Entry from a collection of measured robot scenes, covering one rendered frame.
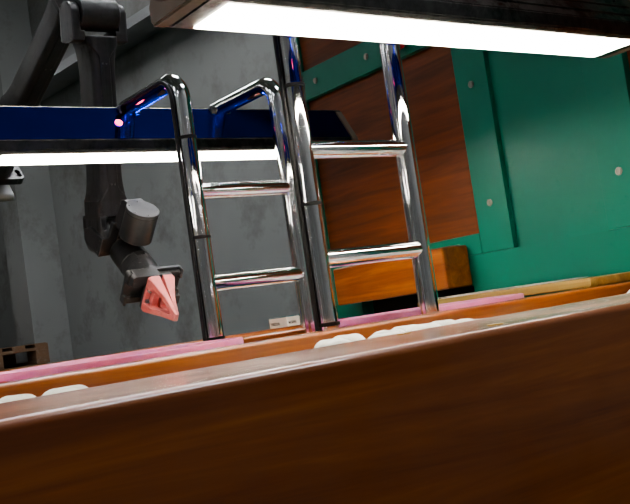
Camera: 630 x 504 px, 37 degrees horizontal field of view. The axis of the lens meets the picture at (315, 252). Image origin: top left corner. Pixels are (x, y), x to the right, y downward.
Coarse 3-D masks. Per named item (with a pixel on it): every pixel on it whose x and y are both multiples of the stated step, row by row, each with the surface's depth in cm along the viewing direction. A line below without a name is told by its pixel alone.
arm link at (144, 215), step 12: (120, 204) 162; (132, 204) 160; (144, 204) 162; (120, 216) 162; (132, 216) 158; (144, 216) 158; (156, 216) 159; (120, 228) 161; (132, 228) 159; (144, 228) 159; (96, 240) 164; (108, 240) 164; (132, 240) 160; (144, 240) 160; (96, 252) 165; (108, 252) 166
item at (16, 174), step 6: (0, 168) 194; (6, 168) 195; (12, 168) 198; (18, 168) 201; (0, 174) 195; (6, 174) 196; (12, 174) 198; (18, 174) 201; (0, 180) 196; (6, 180) 197; (12, 180) 198; (18, 180) 198
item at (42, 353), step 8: (32, 344) 647; (40, 344) 650; (0, 352) 630; (8, 352) 634; (16, 352) 638; (32, 352) 651; (40, 352) 649; (48, 352) 653; (0, 360) 629; (8, 360) 687; (32, 360) 652; (40, 360) 648; (48, 360) 652; (0, 368) 629; (8, 368) 645
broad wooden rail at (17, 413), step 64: (512, 320) 52; (576, 320) 50; (128, 384) 43; (192, 384) 36; (256, 384) 38; (320, 384) 39; (384, 384) 41; (448, 384) 44; (512, 384) 46; (576, 384) 49; (0, 448) 31; (64, 448) 33; (128, 448) 34; (192, 448) 35; (256, 448) 37; (320, 448) 39; (384, 448) 41; (448, 448) 43; (512, 448) 45; (576, 448) 48
